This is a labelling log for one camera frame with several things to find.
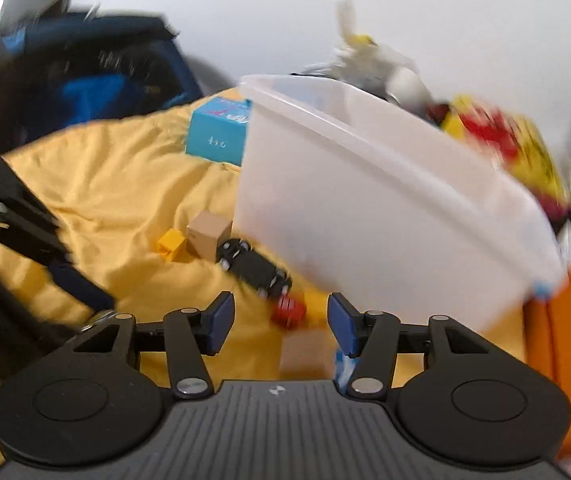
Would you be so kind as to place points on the white round object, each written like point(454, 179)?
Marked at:
point(410, 87)

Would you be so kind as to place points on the dark blue bag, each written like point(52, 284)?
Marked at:
point(90, 95)

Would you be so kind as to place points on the white plastic bin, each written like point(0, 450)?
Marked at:
point(390, 220)

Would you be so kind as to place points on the black toy car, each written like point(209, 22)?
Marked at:
point(255, 267)

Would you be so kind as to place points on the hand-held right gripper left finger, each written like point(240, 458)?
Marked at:
point(221, 321)

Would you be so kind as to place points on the small tan cube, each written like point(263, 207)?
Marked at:
point(208, 235)

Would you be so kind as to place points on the small red printed brick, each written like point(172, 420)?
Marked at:
point(289, 312)

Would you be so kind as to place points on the large tan cube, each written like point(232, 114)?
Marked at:
point(305, 355)

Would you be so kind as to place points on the blue cardboard box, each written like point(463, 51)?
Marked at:
point(215, 132)

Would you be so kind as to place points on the yellow red printed bag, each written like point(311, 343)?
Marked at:
point(505, 140)

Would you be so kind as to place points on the small yellow brick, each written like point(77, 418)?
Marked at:
point(171, 246)

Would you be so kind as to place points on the yellow cloth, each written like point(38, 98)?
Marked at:
point(115, 185)

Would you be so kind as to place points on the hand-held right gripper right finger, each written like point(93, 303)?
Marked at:
point(343, 325)

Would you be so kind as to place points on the orange cardboard box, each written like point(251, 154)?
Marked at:
point(565, 360)

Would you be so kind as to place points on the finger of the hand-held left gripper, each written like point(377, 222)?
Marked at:
point(85, 287)

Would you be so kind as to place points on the clear plastic bag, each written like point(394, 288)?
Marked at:
point(360, 50)

